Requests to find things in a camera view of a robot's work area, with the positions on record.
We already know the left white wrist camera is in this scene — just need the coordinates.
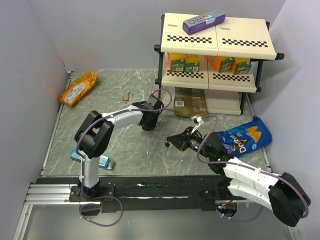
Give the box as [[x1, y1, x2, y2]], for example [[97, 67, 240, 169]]
[[148, 94, 163, 109]]

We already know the brown coffee bag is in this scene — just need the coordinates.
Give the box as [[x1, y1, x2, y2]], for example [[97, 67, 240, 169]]
[[173, 87, 208, 118]]

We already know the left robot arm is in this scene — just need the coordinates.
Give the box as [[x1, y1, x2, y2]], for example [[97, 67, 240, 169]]
[[74, 95, 164, 201]]

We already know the brass padlock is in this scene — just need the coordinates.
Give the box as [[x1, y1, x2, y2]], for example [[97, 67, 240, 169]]
[[122, 92, 133, 102]]

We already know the green orange carton right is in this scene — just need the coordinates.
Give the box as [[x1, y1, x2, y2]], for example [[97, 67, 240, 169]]
[[231, 57, 252, 75]]

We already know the orange snack bag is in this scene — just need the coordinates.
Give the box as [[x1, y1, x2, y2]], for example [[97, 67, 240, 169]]
[[58, 71, 98, 107]]

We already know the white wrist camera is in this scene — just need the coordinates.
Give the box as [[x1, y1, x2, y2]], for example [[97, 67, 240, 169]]
[[191, 115, 204, 134], [148, 94, 163, 109]]

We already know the blue snack bar packet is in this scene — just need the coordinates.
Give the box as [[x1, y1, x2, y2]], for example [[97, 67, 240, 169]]
[[69, 148, 115, 170]]

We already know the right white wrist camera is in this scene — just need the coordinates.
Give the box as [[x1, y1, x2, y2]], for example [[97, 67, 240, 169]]
[[191, 115, 204, 134]]

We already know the blue Doritos chip bag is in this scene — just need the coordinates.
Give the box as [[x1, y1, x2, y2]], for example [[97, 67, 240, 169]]
[[216, 115, 272, 158]]

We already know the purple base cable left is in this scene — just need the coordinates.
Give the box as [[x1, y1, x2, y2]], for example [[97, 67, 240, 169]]
[[79, 194, 124, 228]]

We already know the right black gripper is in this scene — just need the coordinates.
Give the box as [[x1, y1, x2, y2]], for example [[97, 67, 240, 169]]
[[167, 126, 213, 160]]

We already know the orange green carton tilted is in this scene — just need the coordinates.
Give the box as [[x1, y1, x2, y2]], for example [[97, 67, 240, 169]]
[[205, 55, 234, 73]]

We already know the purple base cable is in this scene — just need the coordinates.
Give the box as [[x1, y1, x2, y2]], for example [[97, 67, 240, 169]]
[[79, 194, 124, 228], [216, 199, 263, 224]]

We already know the green yellow carton left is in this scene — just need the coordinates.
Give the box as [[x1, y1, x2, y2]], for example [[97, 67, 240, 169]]
[[169, 52, 186, 73]]

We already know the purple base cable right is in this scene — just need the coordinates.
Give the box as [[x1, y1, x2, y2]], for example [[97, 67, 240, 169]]
[[216, 199, 263, 224]]

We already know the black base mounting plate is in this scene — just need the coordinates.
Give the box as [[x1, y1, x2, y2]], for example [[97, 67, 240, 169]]
[[67, 174, 238, 213]]

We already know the beige three-tier shelf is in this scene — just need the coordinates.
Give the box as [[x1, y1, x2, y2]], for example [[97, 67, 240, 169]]
[[154, 12, 285, 115]]

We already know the purple rectangular box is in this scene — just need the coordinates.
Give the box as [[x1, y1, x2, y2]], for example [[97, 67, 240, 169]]
[[182, 9, 226, 36]]

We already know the green yellow carton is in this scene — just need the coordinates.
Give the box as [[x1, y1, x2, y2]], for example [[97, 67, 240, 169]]
[[169, 52, 186, 73], [184, 54, 200, 73]]

